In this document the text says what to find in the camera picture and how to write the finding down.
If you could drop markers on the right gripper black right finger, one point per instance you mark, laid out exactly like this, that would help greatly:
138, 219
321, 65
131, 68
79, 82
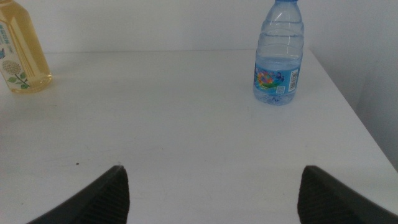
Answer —
323, 202

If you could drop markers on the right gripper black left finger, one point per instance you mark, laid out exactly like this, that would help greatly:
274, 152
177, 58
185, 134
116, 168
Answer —
105, 199

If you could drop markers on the small water bottle blue label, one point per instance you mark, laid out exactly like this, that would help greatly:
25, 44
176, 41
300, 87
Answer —
276, 62

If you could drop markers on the yellow tea bottle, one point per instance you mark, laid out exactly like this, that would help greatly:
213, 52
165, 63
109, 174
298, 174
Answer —
31, 46

